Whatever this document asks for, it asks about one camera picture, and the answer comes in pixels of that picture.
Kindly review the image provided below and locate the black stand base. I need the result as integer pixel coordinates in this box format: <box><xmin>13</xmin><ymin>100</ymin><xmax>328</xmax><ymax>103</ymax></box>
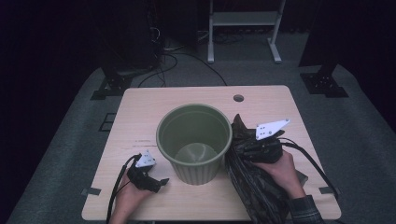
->
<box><xmin>90</xmin><ymin>59</ymin><xmax>134</xmax><ymax>101</ymax></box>
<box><xmin>298</xmin><ymin>62</ymin><xmax>349</xmax><ymax>99</ymax></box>

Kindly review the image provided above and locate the left hand-held gripper black cable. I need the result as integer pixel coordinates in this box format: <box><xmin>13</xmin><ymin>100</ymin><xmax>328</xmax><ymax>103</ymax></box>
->
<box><xmin>106</xmin><ymin>153</ymin><xmax>143</xmax><ymax>224</ymax></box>

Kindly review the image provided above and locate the green plastic trash bin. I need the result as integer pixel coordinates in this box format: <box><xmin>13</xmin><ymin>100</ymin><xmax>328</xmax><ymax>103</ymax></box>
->
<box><xmin>155</xmin><ymin>103</ymin><xmax>233</xmax><ymax>186</ymax></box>

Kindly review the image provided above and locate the black plastic garbage bag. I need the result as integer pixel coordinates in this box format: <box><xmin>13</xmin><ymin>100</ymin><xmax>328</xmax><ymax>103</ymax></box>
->
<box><xmin>224</xmin><ymin>113</ymin><xmax>309</xmax><ymax>224</ymax></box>

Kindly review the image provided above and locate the person's right hand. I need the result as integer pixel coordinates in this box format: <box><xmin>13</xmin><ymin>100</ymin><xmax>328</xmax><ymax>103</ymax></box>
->
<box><xmin>252</xmin><ymin>150</ymin><xmax>306</xmax><ymax>200</ymax></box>

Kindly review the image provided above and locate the person's left hand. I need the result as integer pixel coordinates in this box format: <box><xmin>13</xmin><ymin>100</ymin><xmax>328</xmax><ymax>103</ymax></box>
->
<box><xmin>109</xmin><ymin>174</ymin><xmax>153</xmax><ymax>224</ymax></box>

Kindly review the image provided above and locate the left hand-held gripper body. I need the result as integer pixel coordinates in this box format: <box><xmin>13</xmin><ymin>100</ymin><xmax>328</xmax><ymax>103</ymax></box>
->
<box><xmin>127</xmin><ymin>149</ymin><xmax>162</xmax><ymax>193</ymax></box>

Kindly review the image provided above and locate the black floor cable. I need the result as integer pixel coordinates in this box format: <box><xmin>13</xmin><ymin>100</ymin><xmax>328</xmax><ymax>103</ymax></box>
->
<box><xmin>136</xmin><ymin>52</ymin><xmax>228</xmax><ymax>88</ymax></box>

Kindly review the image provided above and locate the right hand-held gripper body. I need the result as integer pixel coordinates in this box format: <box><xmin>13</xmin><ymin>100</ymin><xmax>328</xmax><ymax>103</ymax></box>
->
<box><xmin>248</xmin><ymin>119</ymin><xmax>290</xmax><ymax>164</ymax></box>

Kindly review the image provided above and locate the white metal stand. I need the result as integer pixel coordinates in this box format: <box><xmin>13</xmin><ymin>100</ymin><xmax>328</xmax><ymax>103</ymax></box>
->
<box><xmin>207</xmin><ymin>0</ymin><xmax>287</xmax><ymax>64</ymax></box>

